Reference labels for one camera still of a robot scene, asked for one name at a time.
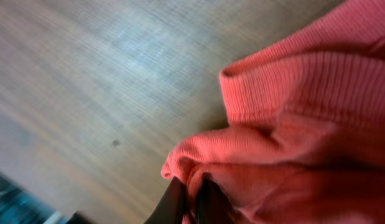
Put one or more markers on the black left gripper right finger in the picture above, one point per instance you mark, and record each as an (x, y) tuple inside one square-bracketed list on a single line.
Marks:
[(212, 205)]

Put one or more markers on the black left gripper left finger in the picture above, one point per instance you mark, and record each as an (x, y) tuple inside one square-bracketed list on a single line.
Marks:
[(171, 207)]

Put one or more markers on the red printed t-shirt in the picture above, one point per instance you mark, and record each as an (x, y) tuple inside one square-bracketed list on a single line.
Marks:
[(306, 135)]

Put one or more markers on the blue folded garment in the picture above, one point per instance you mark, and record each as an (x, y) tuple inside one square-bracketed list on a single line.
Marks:
[(18, 206)]

